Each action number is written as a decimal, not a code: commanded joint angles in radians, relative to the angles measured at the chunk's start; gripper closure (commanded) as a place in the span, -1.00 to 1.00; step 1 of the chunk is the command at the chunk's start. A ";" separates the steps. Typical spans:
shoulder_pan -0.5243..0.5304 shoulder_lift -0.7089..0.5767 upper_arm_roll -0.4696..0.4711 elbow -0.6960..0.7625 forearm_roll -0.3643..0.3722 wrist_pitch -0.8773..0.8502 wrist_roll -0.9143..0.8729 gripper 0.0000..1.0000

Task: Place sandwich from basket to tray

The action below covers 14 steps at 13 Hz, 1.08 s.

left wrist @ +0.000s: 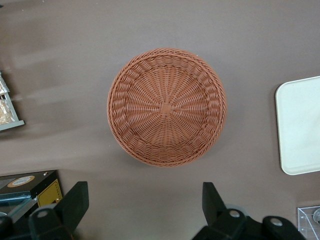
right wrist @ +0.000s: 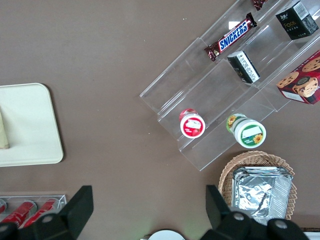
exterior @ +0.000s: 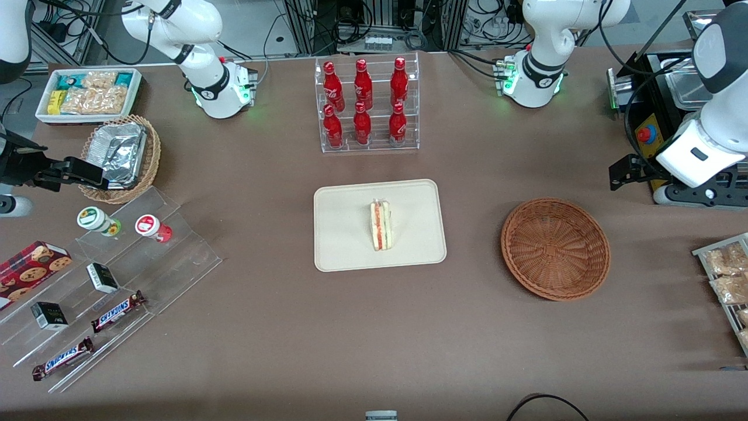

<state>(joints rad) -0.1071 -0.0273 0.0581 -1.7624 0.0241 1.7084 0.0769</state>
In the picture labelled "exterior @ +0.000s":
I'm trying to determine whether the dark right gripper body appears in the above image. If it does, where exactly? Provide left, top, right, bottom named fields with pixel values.
left=0, top=132, right=51, bottom=189

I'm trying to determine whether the triangular sandwich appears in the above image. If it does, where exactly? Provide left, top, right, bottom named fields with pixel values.
left=369, top=199, right=394, bottom=251

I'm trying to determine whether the light wicker basket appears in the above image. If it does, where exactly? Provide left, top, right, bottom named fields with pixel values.
left=78, top=115, right=161, bottom=205

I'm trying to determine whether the round brown wicker basket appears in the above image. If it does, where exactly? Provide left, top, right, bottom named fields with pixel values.
left=501, top=198, right=612, bottom=302

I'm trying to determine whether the tray of packaged snacks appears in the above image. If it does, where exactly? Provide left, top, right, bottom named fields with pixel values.
left=692, top=233, right=748, bottom=357

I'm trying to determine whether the cream plastic tray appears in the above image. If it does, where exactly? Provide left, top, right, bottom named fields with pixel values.
left=313, top=179, right=448, bottom=273

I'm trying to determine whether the yellow emergency stop box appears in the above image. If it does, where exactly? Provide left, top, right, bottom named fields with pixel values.
left=635, top=111, right=674, bottom=194

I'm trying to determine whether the aluminium foil container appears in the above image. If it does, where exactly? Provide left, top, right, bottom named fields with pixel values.
left=88, top=123, right=148, bottom=189

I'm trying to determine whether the black metal equipment stand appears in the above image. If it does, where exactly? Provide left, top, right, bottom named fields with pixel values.
left=607, top=50, right=748, bottom=209

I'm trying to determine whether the green label cup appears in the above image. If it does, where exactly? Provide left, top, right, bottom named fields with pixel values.
left=77, top=206, right=122, bottom=237

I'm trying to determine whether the large clear cracker bag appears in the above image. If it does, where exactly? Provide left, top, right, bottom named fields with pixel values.
left=61, top=86, right=130, bottom=115

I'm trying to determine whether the red label cup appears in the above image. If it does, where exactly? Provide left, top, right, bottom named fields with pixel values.
left=135, top=215, right=173, bottom=243

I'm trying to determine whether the red cookie box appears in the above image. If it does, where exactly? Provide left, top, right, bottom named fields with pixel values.
left=0, top=240, right=73, bottom=310

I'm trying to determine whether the white rectangular snack bin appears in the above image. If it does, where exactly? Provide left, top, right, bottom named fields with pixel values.
left=35, top=68, right=143, bottom=125

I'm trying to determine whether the small clear cracker bag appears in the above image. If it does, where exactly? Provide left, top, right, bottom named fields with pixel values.
left=82, top=71, right=118, bottom=90

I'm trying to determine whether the small black box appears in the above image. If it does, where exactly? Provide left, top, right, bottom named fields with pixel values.
left=30, top=302, right=69, bottom=331
left=86, top=263, right=119, bottom=294

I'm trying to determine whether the clear bag of nuts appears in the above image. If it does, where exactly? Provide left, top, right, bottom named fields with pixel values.
left=703, top=243, right=748, bottom=276
left=710, top=274, right=748, bottom=305

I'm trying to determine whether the clear acrylic stepped shelf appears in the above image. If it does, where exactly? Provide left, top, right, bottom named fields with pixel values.
left=0, top=186, right=223, bottom=394

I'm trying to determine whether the snickers bar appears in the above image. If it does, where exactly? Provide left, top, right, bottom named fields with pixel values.
left=91, top=291, right=146, bottom=333
left=32, top=336, right=95, bottom=381

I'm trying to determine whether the red cola bottle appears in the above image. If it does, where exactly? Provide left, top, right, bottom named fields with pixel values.
left=390, top=57, right=409, bottom=109
left=323, top=104, right=344, bottom=149
left=354, top=58, right=373, bottom=111
left=389, top=102, right=407, bottom=147
left=353, top=102, right=372, bottom=146
left=323, top=61, right=345, bottom=112

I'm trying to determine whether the clear acrylic bottle rack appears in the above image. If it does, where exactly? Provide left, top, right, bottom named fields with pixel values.
left=314, top=52, right=420, bottom=154

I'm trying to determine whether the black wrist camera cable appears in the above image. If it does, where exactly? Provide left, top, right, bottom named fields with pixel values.
left=623, top=73, right=670, bottom=171

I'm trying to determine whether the black floor cable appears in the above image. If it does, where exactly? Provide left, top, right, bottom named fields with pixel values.
left=506, top=394, right=590, bottom=421

